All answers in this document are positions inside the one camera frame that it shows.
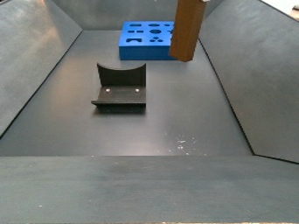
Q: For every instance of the brown arch block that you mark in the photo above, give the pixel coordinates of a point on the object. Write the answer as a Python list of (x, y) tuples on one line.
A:
[(188, 25)]

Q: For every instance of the dark grey curved fixture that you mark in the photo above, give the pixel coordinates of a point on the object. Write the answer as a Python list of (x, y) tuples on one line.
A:
[(122, 86)]

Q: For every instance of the blue shape sorting board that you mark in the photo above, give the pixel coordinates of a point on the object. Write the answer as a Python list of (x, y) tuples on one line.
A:
[(146, 40)]

